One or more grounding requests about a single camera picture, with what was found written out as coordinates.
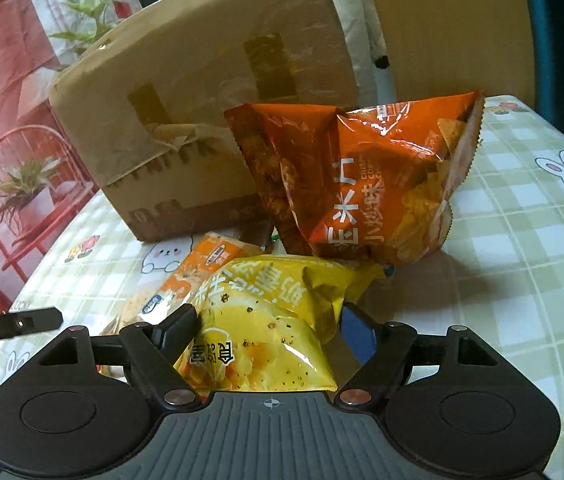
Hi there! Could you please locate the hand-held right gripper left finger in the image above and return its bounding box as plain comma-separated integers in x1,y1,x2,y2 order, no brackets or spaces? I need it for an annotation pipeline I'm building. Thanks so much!
27,304,203,413

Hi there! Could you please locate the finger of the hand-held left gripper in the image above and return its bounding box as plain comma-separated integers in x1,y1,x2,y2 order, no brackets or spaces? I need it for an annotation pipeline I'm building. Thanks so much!
0,307,64,343

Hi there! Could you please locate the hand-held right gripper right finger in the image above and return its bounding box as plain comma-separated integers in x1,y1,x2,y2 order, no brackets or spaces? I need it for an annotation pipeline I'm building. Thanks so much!
334,302,510,416

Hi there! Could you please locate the yellow chip bag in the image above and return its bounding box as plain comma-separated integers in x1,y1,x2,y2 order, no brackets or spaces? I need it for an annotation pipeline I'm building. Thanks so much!
172,255,388,393

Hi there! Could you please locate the orange corn chip bag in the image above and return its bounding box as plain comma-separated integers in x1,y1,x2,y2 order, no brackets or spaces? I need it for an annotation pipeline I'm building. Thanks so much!
224,90,486,267

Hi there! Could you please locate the pale orange snack bag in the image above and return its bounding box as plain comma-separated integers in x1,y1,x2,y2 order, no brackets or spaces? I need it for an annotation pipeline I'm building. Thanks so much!
98,232,263,378

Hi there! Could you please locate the taped cardboard box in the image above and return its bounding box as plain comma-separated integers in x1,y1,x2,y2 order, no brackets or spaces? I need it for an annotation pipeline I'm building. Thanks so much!
49,0,363,243

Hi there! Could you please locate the wooden board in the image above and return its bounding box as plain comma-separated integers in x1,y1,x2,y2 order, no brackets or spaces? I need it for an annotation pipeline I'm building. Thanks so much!
362,0,538,111

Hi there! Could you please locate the white quilted cloth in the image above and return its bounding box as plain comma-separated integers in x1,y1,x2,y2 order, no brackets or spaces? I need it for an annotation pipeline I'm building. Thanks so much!
324,0,398,101

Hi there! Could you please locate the red chair wall poster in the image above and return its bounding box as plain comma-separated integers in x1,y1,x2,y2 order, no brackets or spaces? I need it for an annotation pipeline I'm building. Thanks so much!
0,0,188,306

